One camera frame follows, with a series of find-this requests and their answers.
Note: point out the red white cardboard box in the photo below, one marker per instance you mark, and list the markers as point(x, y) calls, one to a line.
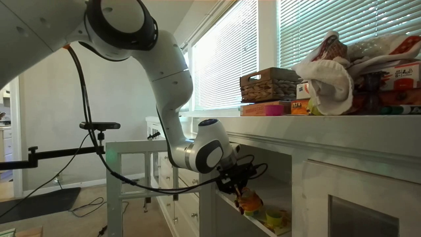
point(403, 75)

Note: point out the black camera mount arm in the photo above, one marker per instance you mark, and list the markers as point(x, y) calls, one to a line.
point(53, 154)

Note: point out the black stereo camera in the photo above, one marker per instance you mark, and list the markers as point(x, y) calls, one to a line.
point(100, 125)

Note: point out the small orange box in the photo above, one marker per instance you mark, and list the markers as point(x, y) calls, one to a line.
point(300, 107)

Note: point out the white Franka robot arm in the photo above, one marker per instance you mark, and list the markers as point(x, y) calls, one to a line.
point(171, 79)

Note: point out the white window blinds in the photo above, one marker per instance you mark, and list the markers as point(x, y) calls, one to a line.
point(342, 27)

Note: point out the black flat platform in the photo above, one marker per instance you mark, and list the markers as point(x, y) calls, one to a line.
point(40, 204)

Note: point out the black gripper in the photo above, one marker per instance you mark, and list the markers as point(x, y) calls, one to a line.
point(234, 175)

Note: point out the white built-in cabinet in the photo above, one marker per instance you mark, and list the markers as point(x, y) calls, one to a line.
point(342, 175)

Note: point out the orange tiger toy car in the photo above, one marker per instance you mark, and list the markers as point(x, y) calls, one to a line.
point(250, 203)

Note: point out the green yellow plastic toy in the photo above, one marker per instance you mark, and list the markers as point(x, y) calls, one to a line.
point(276, 219)

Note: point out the brown wicker basket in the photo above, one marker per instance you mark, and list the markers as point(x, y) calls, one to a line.
point(269, 86)

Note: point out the white printed box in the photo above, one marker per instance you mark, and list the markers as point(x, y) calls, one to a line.
point(303, 90)

